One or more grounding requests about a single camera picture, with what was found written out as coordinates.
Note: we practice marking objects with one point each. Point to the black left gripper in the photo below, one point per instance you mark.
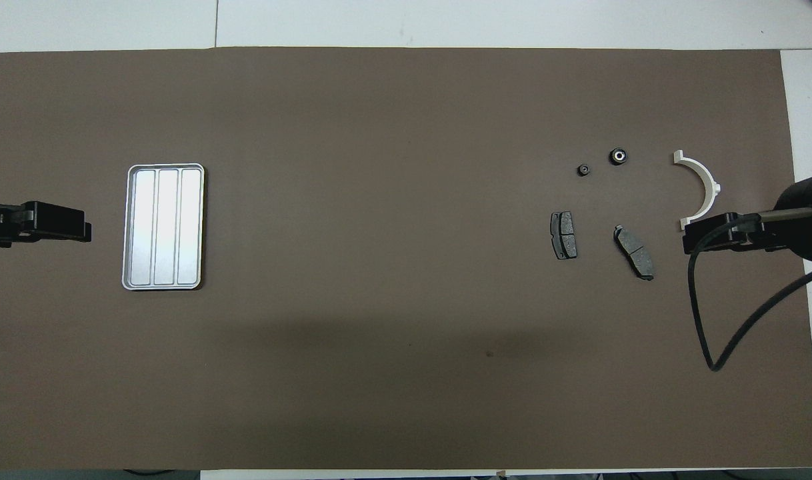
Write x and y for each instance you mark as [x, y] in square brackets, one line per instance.
[59, 218]

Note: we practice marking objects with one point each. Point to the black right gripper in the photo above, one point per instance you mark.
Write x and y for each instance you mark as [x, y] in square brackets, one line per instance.
[719, 234]

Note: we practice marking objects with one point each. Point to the small black bearing gear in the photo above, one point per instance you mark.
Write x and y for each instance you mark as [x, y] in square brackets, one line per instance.
[583, 170]

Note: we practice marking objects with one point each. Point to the silver metal tray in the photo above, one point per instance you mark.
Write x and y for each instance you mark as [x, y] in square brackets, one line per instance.
[166, 226]

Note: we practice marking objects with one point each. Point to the long grey brake pad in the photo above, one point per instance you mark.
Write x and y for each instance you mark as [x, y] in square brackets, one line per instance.
[634, 252]

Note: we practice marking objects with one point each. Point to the short grey brake pad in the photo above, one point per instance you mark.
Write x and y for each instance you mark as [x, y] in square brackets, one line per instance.
[564, 235]

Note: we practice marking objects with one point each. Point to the brown table mat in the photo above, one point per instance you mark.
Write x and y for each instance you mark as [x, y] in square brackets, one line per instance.
[379, 200]

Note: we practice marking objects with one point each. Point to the white curved plastic bracket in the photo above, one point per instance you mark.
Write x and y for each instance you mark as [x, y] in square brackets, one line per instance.
[706, 176]

